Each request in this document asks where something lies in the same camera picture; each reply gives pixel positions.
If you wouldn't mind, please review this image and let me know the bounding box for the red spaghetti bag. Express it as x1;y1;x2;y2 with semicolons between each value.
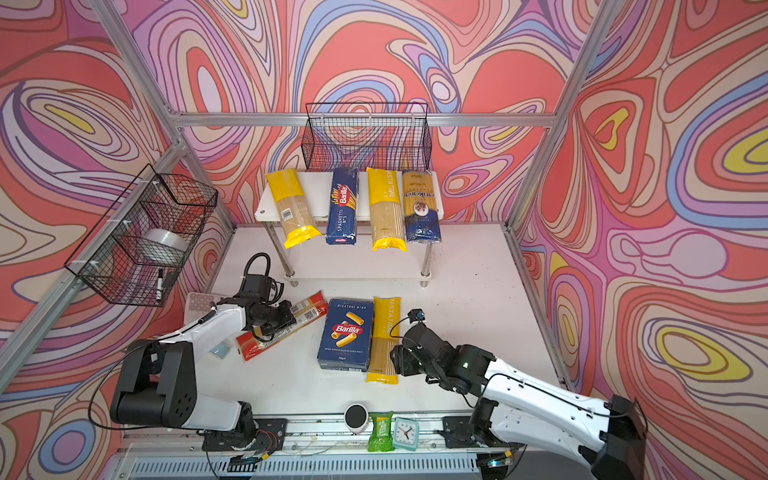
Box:
236;291;328;361

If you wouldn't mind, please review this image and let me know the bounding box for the blue Barilla rigatoni box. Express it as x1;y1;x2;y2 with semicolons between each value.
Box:
317;298;374;372

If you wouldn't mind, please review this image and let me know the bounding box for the yellow Pastatime spaghetti bag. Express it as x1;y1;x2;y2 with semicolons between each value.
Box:
367;168;407;252
366;297;401;385

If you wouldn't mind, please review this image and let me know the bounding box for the yellow spaghetti bag with barcode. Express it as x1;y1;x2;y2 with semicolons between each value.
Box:
266;169;321;249

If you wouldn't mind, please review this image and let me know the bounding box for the blue Barilla spaghetti box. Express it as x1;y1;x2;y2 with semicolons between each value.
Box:
326;168;358;245

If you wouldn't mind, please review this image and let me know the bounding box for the blue Ankara spaghetti bag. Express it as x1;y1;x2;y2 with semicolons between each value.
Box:
402;171;442;243

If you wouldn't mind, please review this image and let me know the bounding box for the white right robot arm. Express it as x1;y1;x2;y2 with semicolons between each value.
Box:
390;323;647;479

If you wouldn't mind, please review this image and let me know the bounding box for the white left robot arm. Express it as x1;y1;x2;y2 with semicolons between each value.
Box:
110;252;295;450

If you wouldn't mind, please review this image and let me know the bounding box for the white two-tier shelf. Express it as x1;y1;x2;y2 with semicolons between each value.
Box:
254;170;445;288

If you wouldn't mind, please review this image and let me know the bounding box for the teal alarm clock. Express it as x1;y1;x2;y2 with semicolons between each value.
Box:
393;417;420;452

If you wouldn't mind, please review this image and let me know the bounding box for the green snack bag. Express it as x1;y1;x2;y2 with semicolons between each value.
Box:
367;412;395;453

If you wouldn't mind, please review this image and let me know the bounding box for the black marker pen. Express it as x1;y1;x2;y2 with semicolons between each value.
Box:
155;268;164;304

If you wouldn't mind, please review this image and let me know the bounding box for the round black white speaker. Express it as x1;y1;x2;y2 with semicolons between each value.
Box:
344;403;370;435

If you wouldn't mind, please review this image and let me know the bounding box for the white tape roll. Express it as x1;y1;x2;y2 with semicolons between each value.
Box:
136;228;188;267

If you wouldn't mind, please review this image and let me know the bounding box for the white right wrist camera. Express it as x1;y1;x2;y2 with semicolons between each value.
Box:
407;308;426;324

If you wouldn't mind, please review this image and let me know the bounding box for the black wire basket left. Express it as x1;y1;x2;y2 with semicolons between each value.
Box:
64;165;218;307

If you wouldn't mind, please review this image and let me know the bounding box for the black wire basket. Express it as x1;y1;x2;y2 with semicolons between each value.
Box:
64;165;218;307
301;101;432;172

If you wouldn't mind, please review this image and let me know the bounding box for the black wire basket back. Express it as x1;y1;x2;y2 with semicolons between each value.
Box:
301;101;432;172

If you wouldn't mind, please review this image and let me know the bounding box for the aluminium frame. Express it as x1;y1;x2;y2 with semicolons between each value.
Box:
1;1;625;389

